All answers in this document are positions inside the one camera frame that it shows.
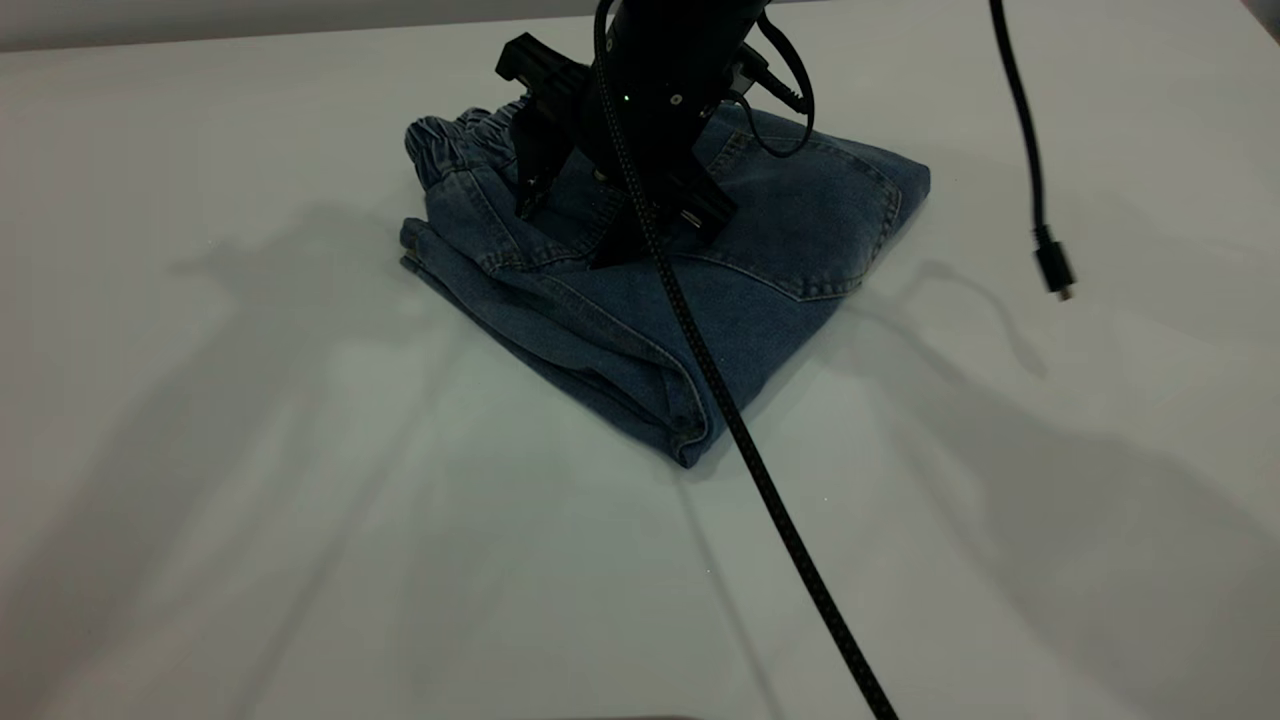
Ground right gripper scratched finger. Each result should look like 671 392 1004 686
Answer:
592 150 739 271

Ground black braided cable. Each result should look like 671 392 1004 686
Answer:
592 0 899 720

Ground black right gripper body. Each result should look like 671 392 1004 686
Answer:
585 0 773 176

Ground thin black cable loop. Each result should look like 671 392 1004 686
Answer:
735 8 816 159

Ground blue denim shorts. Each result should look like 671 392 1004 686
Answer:
400 95 933 469

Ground black cable with plug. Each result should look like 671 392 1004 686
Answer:
988 0 1077 301

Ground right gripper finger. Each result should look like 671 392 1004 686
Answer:
495 33 593 221

